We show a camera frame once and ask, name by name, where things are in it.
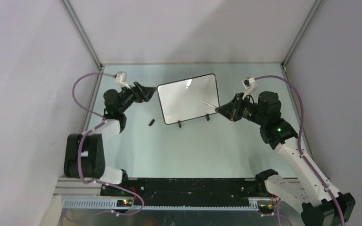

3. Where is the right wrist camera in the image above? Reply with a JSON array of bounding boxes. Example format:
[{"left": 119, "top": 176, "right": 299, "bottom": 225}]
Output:
[{"left": 241, "top": 77, "right": 257, "bottom": 99}]

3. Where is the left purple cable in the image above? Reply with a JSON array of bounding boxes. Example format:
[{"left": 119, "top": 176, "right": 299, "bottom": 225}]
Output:
[{"left": 72, "top": 72, "right": 145, "bottom": 217}]

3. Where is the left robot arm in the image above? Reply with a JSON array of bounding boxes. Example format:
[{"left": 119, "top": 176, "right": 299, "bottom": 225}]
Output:
[{"left": 64, "top": 82, "right": 157, "bottom": 196}]

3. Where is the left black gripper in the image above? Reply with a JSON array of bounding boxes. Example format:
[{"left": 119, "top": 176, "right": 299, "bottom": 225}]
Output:
[{"left": 118, "top": 82, "right": 156, "bottom": 113}]

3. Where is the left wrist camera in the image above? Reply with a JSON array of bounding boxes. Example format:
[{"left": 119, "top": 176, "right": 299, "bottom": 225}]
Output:
[{"left": 113, "top": 72, "right": 131, "bottom": 89}]

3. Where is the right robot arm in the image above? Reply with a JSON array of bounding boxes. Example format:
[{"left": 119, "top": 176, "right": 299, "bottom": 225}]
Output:
[{"left": 215, "top": 91, "right": 355, "bottom": 226}]

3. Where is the black white marker pen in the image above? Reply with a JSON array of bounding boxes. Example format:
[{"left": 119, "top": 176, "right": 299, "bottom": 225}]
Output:
[{"left": 199, "top": 99, "right": 218, "bottom": 109}]

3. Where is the aluminium frame rail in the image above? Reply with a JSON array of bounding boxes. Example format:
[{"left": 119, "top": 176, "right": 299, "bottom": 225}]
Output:
[{"left": 53, "top": 177, "right": 337, "bottom": 210}]

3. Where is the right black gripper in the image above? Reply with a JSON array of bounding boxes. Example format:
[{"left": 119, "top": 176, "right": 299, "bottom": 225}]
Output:
[{"left": 216, "top": 92, "right": 266, "bottom": 126}]

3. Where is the black framed whiteboard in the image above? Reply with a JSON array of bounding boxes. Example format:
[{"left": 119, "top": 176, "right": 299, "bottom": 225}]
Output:
[{"left": 157, "top": 73, "right": 220, "bottom": 125}]

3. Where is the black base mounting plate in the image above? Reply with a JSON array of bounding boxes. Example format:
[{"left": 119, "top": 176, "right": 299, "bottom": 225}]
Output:
[{"left": 100, "top": 178, "right": 278, "bottom": 208}]

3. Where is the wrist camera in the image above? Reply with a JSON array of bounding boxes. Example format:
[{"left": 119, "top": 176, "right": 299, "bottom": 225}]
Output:
[
  {"left": 113, "top": 72, "right": 131, "bottom": 89},
  {"left": 241, "top": 77, "right": 257, "bottom": 99}
]

